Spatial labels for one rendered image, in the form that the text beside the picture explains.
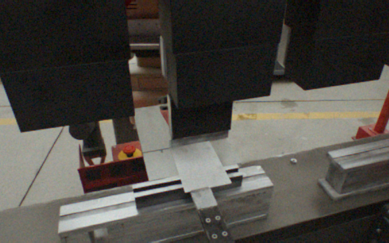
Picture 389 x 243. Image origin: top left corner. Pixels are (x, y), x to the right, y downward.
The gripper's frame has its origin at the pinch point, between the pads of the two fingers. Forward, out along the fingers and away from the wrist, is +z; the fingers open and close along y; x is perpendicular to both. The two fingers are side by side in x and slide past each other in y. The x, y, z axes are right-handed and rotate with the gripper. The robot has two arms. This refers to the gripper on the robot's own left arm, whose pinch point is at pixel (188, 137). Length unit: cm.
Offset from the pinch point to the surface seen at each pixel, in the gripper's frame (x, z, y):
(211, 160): -6.1, 4.2, 2.5
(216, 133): -13.5, -2.2, 2.0
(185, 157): -4.1, 3.1, -2.0
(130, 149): 32.0, 6.5, -11.8
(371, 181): -6.7, 15.3, 38.7
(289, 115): 172, 25, 124
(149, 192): -10.4, 6.6, -10.2
